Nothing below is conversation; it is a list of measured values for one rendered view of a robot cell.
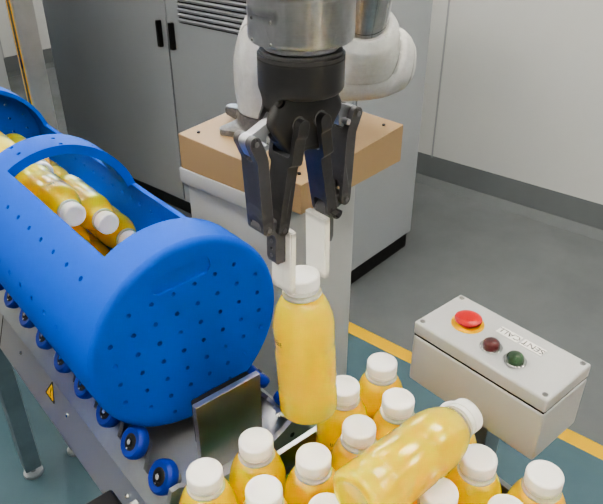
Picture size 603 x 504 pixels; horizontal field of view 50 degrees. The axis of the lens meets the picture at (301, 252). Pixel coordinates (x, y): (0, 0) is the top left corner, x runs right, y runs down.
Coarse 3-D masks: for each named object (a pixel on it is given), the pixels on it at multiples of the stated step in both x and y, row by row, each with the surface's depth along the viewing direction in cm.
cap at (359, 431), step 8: (352, 416) 75; (360, 416) 75; (344, 424) 74; (352, 424) 74; (360, 424) 74; (368, 424) 74; (344, 432) 73; (352, 432) 73; (360, 432) 73; (368, 432) 73; (344, 440) 74; (352, 440) 73; (360, 440) 72; (368, 440) 73; (360, 448) 73
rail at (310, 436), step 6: (306, 432) 86; (312, 432) 86; (300, 438) 85; (306, 438) 86; (312, 438) 86; (288, 444) 84; (294, 444) 84; (300, 444) 85; (282, 450) 84; (288, 450) 84; (294, 450) 85; (282, 456) 84; (288, 456) 84; (294, 456) 85; (288, 462) 85
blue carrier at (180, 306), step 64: (0, 128) 143; (0, 192) 100; (128, 192) 121; (0, 256) 96; (64, 256) 84; (128, 256) 78; (192, 256) 80; (256, 256) 88; (64, 320) 81; (128, 320) 78; (192, 320) 85; (256, 320) 93; (128, 384) 82; (192, 384) 90
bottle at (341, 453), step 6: (342, 438) 75; (336, 444) 76; (342, 444) 74; (372, 444) 74; (336, 450) 75; (342, 450) 74; (348, 450) 74; (354, 450) 73; (360, 450) 73; (336, 456) 75; (342, 456) 74; (348, 456) 74; (354, 456) 74; (336, 462) 75; (342, 462) 74; (336, 468) 75
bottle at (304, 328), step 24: (288, 312) 66; (312, 312) 66; (288, 336) 66; (312, 336) 66; (288, 360) 68; (312, 360) 68; (288, 384) 70; (312, 384) 69; (288, 408) 72; (312, 408) 71
